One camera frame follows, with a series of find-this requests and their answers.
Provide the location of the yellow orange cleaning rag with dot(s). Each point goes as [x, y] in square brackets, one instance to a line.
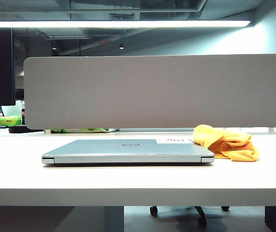
[234, 147]

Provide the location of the silver closed laptop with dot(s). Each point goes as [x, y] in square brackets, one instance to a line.
[128, 154]

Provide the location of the grey fabric desk divider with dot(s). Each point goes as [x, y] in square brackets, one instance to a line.
[152, 91]

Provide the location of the white sticker with red print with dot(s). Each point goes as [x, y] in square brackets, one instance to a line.
[174, 140]

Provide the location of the green plastic package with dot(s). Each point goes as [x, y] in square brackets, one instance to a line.
[80, 130]

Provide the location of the small round pendant lamp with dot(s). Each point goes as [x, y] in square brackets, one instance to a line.
[53, 47]
[121, 47]

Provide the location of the long ceiling light strip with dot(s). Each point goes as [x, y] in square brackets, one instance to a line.
[116, 24]

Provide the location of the grey table leg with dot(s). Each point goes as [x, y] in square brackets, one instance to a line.
[114, 218]

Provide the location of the cola bottle with red label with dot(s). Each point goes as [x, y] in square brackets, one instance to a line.
[23, 116]

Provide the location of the black office chair base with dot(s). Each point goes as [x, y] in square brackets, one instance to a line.
[200, 213]

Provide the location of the black round flat object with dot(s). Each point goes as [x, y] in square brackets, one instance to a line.
[19, 129]

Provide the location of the white tissue sheet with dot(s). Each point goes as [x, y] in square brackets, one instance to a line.
[11, 108]

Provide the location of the green tissue box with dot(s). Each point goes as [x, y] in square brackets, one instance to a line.
[9, 120]

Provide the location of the white divider bracket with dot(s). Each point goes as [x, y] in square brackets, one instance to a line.
[47, 131]
[271, 129]

